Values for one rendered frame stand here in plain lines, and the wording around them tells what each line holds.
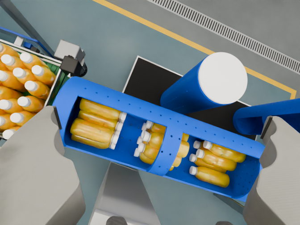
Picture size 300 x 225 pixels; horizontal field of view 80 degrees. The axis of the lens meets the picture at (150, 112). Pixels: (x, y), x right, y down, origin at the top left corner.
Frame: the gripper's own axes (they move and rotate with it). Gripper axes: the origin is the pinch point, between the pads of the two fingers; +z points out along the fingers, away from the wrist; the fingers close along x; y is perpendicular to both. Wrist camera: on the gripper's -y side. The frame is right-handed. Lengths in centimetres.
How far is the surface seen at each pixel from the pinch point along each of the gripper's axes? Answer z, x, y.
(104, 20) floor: 203, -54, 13
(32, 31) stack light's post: 99, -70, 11
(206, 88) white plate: 75, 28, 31
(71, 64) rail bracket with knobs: 73, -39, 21
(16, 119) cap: 47, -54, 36
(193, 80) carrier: 82, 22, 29
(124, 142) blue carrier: 57, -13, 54
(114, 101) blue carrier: 48, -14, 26
